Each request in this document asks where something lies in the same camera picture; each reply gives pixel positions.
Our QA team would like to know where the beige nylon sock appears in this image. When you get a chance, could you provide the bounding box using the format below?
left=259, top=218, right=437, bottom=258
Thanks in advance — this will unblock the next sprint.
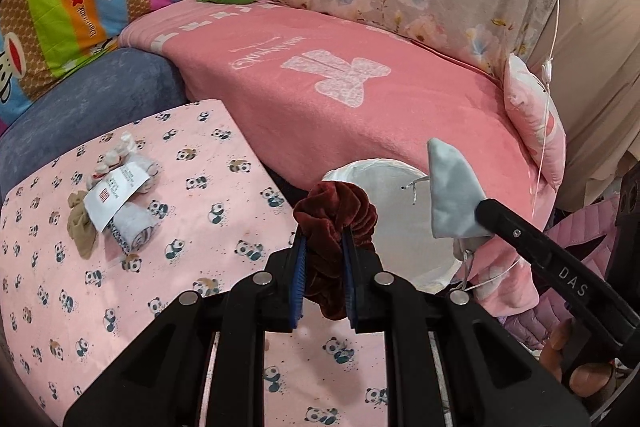
left=66, top=191, right=98, bottom=260

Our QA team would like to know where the white lined trash bin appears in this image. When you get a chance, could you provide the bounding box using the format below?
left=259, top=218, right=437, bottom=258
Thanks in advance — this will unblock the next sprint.
left=323, top=158, right=462, bottom=295

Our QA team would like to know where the pink panda print cloth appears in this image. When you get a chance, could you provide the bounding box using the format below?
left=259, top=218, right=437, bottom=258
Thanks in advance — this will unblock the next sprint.
left=0, top=98, right=392, bottom=427

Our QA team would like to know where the pink quilted jacket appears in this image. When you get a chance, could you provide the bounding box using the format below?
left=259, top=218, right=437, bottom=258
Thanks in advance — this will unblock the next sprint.
left=499, top=193, right=624, bottom=353

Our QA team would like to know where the grey fabric pouch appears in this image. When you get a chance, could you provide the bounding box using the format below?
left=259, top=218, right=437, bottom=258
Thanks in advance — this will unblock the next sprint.
left=427, top=138, right=491, bottom=239

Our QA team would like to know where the white sock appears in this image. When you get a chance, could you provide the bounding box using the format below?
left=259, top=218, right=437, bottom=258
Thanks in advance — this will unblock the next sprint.
left=129, top=154, right=160, bottom=194

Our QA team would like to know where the patterned sock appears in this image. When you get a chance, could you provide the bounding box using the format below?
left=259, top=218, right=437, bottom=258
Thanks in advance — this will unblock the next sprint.
left=107, top=202, right=156, bottom=255

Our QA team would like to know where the pink small pillow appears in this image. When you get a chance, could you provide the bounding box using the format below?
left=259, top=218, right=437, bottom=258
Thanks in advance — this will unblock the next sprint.
left=503, top=54, right=566, bottom=190

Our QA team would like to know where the dark red velvet scrunchie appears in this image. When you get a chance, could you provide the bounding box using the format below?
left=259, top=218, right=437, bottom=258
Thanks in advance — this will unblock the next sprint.
left=293, top=181, right=378, bottom=321

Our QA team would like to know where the person's right hand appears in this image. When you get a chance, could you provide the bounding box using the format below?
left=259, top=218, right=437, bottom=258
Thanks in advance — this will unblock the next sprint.
left=539, top=320, right=613, bottom=398

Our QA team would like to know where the white paper clothing tag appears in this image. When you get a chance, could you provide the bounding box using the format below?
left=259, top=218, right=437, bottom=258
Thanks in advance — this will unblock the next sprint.
left=84, top=162, right=151, bottom=232

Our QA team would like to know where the blue-grey upholstered stool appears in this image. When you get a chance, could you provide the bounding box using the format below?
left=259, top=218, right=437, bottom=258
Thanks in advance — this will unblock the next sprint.
left=1, top=48, right=186, bottom=195

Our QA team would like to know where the pink bed blanket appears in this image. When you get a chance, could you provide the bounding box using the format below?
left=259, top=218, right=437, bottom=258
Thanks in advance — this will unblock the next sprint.
left=118, top=0, right=559, bottom=318

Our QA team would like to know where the white thin cable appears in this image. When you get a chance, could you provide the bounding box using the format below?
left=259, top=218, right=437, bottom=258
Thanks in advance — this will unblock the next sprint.
left=464, top=0, right=564, bottom=293

